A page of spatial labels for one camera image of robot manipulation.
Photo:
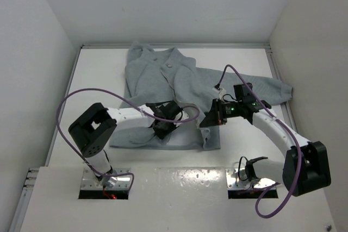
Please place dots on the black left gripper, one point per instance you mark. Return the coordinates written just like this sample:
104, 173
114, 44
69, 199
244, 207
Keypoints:
161, 133

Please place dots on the metal base plate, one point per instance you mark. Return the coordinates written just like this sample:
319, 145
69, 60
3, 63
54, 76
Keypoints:
234, 183
120, 183

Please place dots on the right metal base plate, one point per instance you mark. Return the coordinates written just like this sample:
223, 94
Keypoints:
234, 183

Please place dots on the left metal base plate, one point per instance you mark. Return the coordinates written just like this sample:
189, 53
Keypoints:
120, 183

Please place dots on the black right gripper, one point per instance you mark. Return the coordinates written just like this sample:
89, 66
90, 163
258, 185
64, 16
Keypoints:
211, 118

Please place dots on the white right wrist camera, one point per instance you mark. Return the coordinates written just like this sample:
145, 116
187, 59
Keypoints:
221, 91

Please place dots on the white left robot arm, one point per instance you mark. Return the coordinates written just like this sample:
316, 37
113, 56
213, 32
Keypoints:
92, 130

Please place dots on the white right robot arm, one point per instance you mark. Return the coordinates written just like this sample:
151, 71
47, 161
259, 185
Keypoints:
305, 167

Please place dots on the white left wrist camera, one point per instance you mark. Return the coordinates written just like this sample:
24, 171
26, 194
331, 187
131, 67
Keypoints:
182, 116

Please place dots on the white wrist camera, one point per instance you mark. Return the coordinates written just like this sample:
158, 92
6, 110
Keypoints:
182, 116
221, 91

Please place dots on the grey zip jacket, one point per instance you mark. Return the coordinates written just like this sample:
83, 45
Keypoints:
159, 76

